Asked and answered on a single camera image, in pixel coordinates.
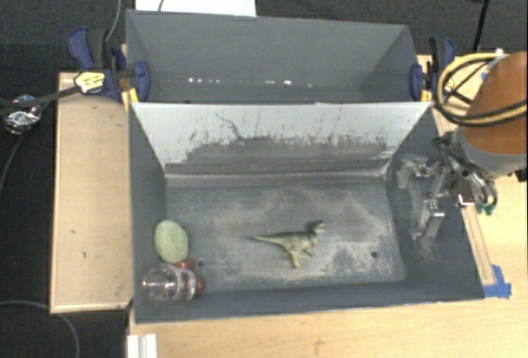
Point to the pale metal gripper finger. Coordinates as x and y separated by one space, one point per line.
432 220
409 171

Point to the green toy dinosaur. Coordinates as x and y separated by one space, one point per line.
295 241

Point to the grey metal bin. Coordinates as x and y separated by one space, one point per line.
255 59

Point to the small red round thing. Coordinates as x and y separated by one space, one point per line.
186 264

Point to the pale green egg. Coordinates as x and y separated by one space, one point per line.
171 241

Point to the clear plastic bottle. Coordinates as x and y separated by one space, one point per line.
167 284

